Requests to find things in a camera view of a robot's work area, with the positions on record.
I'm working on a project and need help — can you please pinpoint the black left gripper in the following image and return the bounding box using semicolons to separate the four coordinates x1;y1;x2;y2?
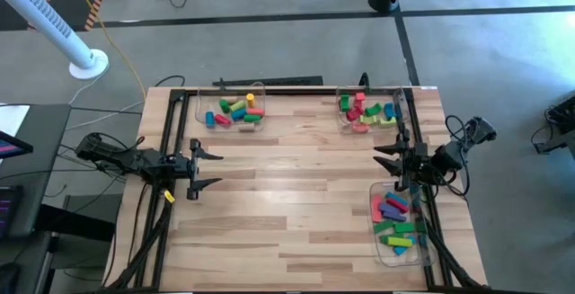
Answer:
170;138;225;201

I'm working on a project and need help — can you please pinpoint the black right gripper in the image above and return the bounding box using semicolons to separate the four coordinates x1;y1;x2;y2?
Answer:
373;127;446;192

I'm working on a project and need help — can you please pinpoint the long blue wooden block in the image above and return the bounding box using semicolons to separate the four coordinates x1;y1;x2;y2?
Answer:
385;191;410;207

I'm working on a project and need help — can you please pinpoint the long red wooden block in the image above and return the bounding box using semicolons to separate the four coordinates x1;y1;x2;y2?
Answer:
385;197;411;215

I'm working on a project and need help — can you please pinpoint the long red-orange wooden block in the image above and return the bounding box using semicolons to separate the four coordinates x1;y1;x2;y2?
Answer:
370;194;384;224

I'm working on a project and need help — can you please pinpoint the clear plastic bin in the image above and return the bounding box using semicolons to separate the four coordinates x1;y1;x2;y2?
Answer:
335;85;411;136
368;180;437;269
193;81;267;134

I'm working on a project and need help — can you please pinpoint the black power strip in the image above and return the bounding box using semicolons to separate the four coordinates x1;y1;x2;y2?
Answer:
211;76;324;87

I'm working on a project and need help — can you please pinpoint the dark grey side desk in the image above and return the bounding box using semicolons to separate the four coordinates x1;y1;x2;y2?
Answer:
0;102;73;294

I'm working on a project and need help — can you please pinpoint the black electronics box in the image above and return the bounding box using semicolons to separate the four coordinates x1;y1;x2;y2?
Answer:
533;94;575;156

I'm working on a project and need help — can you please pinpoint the tablet with pink screen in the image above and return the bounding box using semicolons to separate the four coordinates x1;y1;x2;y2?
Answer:
0;130;35;160

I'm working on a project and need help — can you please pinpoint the white paper sheet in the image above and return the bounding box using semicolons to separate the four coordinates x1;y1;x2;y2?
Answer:
0;103;31;138

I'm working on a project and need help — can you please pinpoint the black console with cyan lights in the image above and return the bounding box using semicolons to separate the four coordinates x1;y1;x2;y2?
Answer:
0;184;24;241

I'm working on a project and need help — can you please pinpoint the white tower fan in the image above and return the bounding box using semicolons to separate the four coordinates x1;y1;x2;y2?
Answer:
0;0;111;81

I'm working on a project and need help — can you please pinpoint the black cable loop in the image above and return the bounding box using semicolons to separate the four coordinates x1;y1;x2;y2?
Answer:
155;75;187;89

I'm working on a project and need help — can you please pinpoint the long yellow cable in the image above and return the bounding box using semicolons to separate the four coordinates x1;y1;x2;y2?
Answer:
62;0;149;102

